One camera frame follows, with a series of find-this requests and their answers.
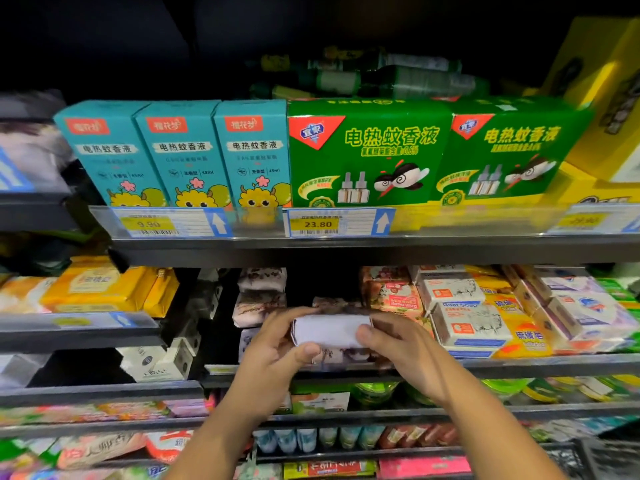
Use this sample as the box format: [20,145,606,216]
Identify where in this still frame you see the yellow red flat pack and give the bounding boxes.
[283,457,379,480]

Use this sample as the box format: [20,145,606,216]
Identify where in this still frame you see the white plastic pack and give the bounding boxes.
[0,353,49,391]

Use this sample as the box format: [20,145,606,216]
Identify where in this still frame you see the row of dark green packs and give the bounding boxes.
[250,49,491,101]

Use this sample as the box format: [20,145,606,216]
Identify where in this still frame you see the white blue price tag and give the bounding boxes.
[283,207,396,238]
[0,149,36,194]
[548,203,640,234]
[112,207,234,239]

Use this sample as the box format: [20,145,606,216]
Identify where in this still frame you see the person's left hand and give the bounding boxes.
[222,307,323,421]

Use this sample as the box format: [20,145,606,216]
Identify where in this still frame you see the person's right hand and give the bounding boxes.
[355,309,461,408]

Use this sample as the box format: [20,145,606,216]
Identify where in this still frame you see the row of pink orange packets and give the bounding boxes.
[0,395,216,424]

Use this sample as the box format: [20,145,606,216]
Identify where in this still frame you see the stack of white orange soap boxes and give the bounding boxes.
[410,265,516,358]

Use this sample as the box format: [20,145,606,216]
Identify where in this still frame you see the wire basket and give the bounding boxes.
[580,437,640,480]

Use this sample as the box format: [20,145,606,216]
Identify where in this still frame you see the stack of yellow soap boxes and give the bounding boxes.
[465,267,553,358]

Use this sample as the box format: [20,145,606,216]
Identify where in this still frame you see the stack of green soap boxes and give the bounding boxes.
[595,277,640,351]

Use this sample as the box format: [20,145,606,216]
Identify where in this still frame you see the orange white packet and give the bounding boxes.
[0,277,56,314]

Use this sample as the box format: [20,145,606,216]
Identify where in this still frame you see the dark green packets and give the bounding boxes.
[0,229,106,276]

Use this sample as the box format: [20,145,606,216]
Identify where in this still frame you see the teal box yellow cartoon print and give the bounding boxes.
[213,99,293,228]

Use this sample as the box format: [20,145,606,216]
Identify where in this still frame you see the stack of floral soap boxes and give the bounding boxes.
[312,297,379,366]

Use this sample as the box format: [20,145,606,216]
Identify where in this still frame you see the large yellow box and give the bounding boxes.
[540,17,640,181]

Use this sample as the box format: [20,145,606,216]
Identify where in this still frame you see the row of red tubes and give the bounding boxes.
[378,421,461,448]

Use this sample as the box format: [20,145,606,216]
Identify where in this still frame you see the teal packets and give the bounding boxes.
[530,413,640,443]

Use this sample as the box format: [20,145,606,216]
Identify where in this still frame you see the flat yellow box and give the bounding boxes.
[540,159,640,208]

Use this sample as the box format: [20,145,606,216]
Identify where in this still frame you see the person's right forearm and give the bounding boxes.
[430,379,571,480]

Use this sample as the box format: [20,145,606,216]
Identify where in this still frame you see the white printed small cartons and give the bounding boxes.
[118,339,196,383]

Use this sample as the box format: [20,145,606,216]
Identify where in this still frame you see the pink flat pack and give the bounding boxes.
[378,455,473,480]

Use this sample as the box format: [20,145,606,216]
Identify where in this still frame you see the stack of white plastic packs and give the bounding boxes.
[0,91,76,191]

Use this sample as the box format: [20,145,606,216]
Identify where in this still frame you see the stack of yellow soap cartons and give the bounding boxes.
[42,257,181,316]

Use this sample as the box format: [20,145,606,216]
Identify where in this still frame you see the red white packet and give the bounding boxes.
[145,427,196,461]

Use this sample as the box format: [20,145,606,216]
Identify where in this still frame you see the green box mosquito print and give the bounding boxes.
[287,97,453,234]
[432,95,596,232]

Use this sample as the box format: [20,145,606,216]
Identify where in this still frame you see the white floral packet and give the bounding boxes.
[235,461,284,480]

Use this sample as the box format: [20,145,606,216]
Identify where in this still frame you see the teal box pink flower print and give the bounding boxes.
[135,99,236,209]
[53,101,166,208]

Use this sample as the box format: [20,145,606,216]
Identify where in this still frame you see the lilac soap box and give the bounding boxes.
[237,327,263,364]
[290,311,375,349]

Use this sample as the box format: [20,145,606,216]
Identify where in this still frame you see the row of blue white tubes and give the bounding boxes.
[252,425,379,456]

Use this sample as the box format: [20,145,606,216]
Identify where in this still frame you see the stack of pink soap boxes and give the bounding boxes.
[360,265,426,321]

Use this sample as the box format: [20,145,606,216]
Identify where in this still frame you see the stack of white purple soap boxes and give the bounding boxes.
[503,263,640,354]

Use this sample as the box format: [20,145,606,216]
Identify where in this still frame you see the pile of colourful packets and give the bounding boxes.
[0,429,166,480]

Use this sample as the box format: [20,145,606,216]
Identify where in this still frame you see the white blue price strip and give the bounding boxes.
[0,311,161,332]

